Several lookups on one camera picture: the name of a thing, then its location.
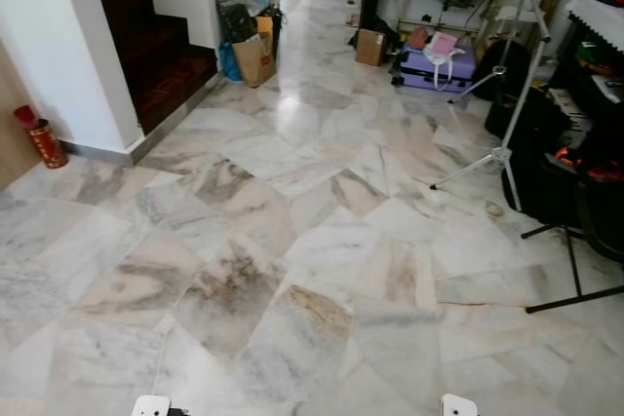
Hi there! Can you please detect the black metal floor stand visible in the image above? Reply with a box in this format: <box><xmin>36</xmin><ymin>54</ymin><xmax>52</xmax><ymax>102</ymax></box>
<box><xmin>520</xmin><ymin>177</ymin><xmax>624</xmax><ymax>315</ymax></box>

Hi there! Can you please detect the large black fabric case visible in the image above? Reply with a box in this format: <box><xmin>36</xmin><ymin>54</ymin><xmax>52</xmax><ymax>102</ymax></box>
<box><xmin>485</xmin><ymin>41</ymin><xmax>624</xmax><ymax>261</ymax></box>

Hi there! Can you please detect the silver tripod stand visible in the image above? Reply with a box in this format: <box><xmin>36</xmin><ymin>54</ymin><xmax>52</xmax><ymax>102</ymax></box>
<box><xmin>429</xmin><ymin>0</ymin><xmax>552</xmax><ymax>212</ymax></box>

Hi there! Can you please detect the black backpack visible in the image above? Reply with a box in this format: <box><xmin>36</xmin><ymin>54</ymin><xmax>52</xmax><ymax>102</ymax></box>
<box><xmin>471</xmin><ymin>38</ymin><xmax>532</xmax><ymax>100</ymax></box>

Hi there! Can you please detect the white lace cloth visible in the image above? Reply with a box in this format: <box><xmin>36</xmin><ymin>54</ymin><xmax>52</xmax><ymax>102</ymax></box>
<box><xmin>565</xmin><ymin>0</ymin><xmax>624</xmax><ymax>52</ymax></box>

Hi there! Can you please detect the white and pink tote bag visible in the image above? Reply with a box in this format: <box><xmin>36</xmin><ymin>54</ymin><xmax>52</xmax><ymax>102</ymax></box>
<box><xmin>422</xmin><ymin>31</ymin><xmax>469</xmax><ymax>93</ymax></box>

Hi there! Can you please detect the purple suitcase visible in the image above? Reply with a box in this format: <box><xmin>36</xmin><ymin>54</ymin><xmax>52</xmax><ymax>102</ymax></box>
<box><xmin>393</xmin><ymin>43</ymin><xmax>479</xmax><ymax>94</ymax></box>

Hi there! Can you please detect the small plain cardboard box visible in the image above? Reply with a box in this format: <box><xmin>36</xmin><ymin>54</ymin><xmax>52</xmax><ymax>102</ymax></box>
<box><xmin>354</xmin><ymin>28</ymin><xmax>388</xmax><ymax>68</ymax></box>

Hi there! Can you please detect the brown paper bag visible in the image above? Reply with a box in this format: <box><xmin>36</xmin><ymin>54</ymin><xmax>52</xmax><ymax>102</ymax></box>
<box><xmin>232</xmin><ymin>31</ymin><xmax>278</xmax><ymax>89</ymax></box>

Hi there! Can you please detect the blue bag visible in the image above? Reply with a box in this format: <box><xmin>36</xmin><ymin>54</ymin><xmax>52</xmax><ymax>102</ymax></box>
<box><xmin>216</xmin><ymin>41</ymin><xmax>243</xmax><ymax>84</ymax></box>

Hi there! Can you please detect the small black bag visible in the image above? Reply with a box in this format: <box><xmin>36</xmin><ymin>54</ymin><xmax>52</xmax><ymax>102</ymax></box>
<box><xmin>214</xmin><ymin>0</ymin><xmax>259</xmax><ymax>45</ymax></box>

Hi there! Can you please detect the dark wooden staircase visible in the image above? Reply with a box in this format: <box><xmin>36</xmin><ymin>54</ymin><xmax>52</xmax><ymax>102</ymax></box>
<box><xmin>86</xmin><ymin>0</ymin><xmax>218</xmax><ymax>134</ymax></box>

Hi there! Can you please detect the red cylindrical tin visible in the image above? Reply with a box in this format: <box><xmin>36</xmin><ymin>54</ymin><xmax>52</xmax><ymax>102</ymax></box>
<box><xmin>13</xmin><ymin>104</ymin><xmax>70</xmax><ymax>170</ymax></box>

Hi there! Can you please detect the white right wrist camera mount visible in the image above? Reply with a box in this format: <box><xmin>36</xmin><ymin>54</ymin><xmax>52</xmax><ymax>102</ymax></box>
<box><xmin>441</xmin><ymin>394</ymin><xmax>479</xmax><ymax>416</ymax></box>

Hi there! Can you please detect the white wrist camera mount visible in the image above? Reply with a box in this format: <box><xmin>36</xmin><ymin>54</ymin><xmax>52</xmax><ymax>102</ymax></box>
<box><xmin>132</xmin><ymin>395</ymin><xmax>172</xmax><ymax>416</ymax></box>
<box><xmin>441</xmin><ymin>394</ymin><xmax>479</xmax><ymax>416</ymax></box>

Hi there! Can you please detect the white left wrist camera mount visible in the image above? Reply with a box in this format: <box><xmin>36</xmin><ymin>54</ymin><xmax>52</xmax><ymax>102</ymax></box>
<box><xmin>132</xmin><ymin>395</ymin><xmax>172</xmax><ymax>416</ymax></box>

